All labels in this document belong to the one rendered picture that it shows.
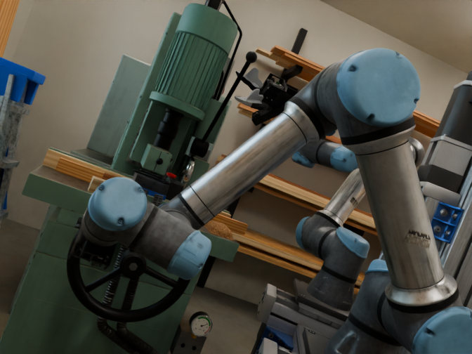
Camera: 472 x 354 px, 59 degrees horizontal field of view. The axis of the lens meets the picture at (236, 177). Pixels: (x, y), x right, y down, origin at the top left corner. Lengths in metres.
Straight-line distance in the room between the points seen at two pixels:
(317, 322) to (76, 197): 0.81
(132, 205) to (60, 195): 0.59
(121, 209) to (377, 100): 0.39
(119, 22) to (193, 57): 2.51
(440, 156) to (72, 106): 3.02
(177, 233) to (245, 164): 0.20
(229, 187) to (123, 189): 0.21
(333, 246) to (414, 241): 0.68
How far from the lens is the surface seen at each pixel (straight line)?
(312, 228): 1.46
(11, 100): 2.02
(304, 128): 0.77
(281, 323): 1.39
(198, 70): 1.25
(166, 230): 0.62
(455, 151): 1.19
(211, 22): 1.28
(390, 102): 0.65
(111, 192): 0.60
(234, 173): 0.74
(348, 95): 0.64
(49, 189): 1.17
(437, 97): 4.36
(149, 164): 1.27
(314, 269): 3.54
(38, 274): 1.23
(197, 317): 1.23
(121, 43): 3.70
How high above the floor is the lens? 1.12
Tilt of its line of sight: 2 degrees down
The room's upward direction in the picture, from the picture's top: 22 degrees clockwise
